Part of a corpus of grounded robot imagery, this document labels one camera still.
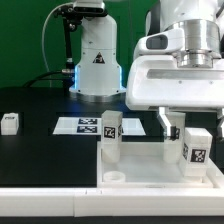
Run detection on paper sheet with tags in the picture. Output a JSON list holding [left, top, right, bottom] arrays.
[[53, 117, 145, 136]]

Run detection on white L-shaped obstacle wall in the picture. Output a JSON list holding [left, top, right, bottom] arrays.
[[0, 146, 224, 218]]

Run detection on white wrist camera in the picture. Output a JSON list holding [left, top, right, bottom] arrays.
[[133, 28, 185, 59]]

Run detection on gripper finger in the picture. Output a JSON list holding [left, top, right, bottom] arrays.
[[157, 107, 176, 141], [217, 108, 224, 139]]

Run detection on white square tabletop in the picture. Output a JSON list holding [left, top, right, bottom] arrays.
[[97, 142, 214, 188]]

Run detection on black cables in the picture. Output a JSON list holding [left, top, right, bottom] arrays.
[[22, 69, 73, 88]]

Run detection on black camera stand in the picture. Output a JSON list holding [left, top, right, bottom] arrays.
[[54, 0, 107, 90]]

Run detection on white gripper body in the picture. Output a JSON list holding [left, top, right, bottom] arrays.
[[126, 55, 224, 111]]

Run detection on white cable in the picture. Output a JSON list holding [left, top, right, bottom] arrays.
[[41, 3, 73, 88]]

